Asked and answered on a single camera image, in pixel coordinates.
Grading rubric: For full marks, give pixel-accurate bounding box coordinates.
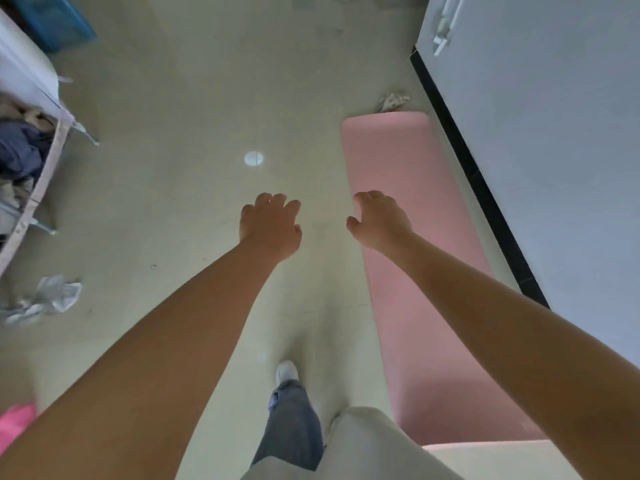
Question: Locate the dark blue garment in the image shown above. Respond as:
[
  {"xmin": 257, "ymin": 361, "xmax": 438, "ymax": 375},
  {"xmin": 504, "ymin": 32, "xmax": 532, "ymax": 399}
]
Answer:
[{"xmin": 0, "ymin": 120, "xmax": 55, "ymax": 181}]

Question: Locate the blue plastic crate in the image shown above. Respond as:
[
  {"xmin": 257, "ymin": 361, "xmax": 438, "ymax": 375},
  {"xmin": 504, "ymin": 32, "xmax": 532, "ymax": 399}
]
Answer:
[{"xmin": 11, "ymin": 0, "xmax": 97, "ymax": 53}]

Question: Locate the pink yoga mat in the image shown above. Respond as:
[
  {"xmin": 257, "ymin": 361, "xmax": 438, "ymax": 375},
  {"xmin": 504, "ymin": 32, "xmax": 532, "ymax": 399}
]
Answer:
[{"xmin": 341, "ymin": 112, "xmax": 547, "ymax": 446}]

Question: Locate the person's white shirt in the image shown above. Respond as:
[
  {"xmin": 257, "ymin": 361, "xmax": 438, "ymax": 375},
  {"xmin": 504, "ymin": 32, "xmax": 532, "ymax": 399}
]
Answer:
[{"xmin": 241, "ymin": 406, "xmax": 583, "ymax": 480}]

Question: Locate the white fabric laundry hamper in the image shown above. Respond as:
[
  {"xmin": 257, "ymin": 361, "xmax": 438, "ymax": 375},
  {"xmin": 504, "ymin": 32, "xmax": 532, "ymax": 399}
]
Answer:
[{"xmin": 0, "ymin": 9, "xmax": 100, "ymax": 278}]

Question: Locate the pink plastic bag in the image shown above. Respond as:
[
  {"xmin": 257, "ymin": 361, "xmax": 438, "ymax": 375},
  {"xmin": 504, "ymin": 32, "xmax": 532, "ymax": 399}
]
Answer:
[{"xmin": 0, "ymin": 403, "xmax": 39, "ymax": 456}]

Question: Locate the white door handle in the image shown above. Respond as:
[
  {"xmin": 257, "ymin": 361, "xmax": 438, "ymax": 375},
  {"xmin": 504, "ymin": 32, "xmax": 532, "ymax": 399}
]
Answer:
[{"xmin": 432, "ymin": 0, "xmax": 467, "ymax": 57}]

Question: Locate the crumpled beige cloth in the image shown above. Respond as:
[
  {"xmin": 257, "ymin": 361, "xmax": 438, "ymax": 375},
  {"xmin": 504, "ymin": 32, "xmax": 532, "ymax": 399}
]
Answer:
[{"xmin": 376, "ymin": 92, "xmax": 412, "ymax": 113}]

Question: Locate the person's white shoe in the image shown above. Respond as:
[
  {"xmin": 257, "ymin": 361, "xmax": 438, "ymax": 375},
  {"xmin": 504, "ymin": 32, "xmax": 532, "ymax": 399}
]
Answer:
[{"xmin": 276, "ymin": 360, "xmax": 300, "ymax": 386}]

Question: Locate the person's right hand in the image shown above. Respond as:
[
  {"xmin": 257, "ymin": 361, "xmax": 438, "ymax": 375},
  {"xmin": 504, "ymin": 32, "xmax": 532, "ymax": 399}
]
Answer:
[{"xmin": 346, "ymin": 190, "xmax": 417, "ymax": 254}]

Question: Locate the person's grey jeans leg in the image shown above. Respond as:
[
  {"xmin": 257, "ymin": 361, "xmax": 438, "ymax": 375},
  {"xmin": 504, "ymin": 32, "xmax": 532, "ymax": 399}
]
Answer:
[{"xmin": 251, "ymin": 380, "xmax": 326, "ymax": 471}]

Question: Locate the beige garment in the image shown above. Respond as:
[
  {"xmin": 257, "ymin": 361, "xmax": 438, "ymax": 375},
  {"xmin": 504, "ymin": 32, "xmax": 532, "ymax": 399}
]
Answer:
[{"xmin": 0, "ymin": 97, "xmax": 57, "ymax": 133}]

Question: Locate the person's left hand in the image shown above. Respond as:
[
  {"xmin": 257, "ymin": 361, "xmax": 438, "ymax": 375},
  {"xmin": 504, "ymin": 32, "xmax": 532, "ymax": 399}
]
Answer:
[{"xmin": 239, "ymin": 193, "xmax": 304, "ymax": 263}]

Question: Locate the person's left forearm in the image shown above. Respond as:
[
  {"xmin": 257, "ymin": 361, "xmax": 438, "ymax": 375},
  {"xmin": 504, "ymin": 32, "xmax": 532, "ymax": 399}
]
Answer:
[{"xmin": 0, "ymin": 240, "xmax": 281, "ymax": 480}]

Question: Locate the person's right forearm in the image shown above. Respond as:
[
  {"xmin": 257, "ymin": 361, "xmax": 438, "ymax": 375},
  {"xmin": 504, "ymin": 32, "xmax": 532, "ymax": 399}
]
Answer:
[{"xmin": 384, "ymin": 232, "xmax": 640, "ymax": 480}]

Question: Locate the crumpled white plastic bag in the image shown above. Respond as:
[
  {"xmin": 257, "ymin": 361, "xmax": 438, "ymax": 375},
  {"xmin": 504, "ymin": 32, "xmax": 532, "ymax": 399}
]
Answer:
[{"xmin": 1, "ymin": 275, "xmax": 83, "ymax": 326}]

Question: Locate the white door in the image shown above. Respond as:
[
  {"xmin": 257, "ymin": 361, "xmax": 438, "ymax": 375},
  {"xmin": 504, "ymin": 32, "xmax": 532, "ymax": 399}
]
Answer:
[{"xmin": 416, "ymin": 0, "xmax": 640, "ymax": 368}]

